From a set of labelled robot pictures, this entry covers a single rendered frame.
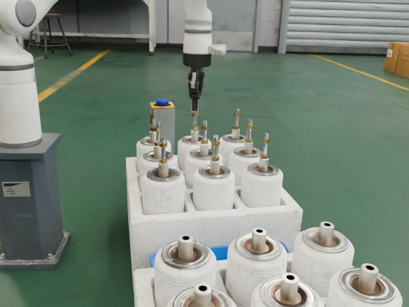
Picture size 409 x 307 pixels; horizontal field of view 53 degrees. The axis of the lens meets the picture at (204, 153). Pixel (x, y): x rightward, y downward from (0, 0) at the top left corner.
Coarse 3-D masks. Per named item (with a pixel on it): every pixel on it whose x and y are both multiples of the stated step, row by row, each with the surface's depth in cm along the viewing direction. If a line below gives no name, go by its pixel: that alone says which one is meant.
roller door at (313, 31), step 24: (288, 0) 545; (312, 0) 551; (336, 0) 553; (360, 0) 555; (384, 0) 557; (408, 0) 559; (288, 24) 560; (312, 24) 564; (336, 24) 566; (360, 24) 567; (384, 24) 569; (408, 24) 571; (288, 48) 572; (312, 48) 574; (336, 48) 576; (360, 48) 579; (384, 48) 582
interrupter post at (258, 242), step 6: (258, 228) 65; (252, 234) 64; (258, 234) 63; (264, 234) 63; (252, 240) 64; (258, 240) 63; (264, 240) 64; (252, 246) 65; (258, 246) 64; (264, 246) 64
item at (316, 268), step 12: (300, 240) 68; (348, 240) 68; (300, 252) 66; (312, 252) 65; (348, 252) 65; (300, 264) 67; (312, 264) 65; (324, 264) 64; (336, 264) 64; (348, 264) 65; (300, 276) 67; (312, 276) 65; (324, 276) 65; (324, 288) 65
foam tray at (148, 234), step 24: (192, 192) 100; (240, 192) 103; (144, 216) 88; (168, 216) 88; (192, 216) 88; (216, 216) 89; (240, 216) 90; (264, 216) 92; (288, 216) 93; (144, 240) 87; (168, 240) 88; (216, 240) 91; (288, 240) 95; (144, 264) 89
